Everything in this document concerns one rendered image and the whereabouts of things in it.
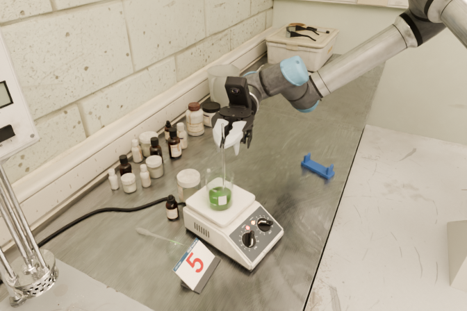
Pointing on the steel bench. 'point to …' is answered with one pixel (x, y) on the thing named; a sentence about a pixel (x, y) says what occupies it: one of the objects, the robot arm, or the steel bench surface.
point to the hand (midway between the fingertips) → (223, 140)
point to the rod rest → (317, 167)
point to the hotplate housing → (193, 222)
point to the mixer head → (13, 110)
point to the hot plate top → (197, 200)
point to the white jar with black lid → (209, 108)
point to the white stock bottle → (194, 119)
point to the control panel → (263, 239)
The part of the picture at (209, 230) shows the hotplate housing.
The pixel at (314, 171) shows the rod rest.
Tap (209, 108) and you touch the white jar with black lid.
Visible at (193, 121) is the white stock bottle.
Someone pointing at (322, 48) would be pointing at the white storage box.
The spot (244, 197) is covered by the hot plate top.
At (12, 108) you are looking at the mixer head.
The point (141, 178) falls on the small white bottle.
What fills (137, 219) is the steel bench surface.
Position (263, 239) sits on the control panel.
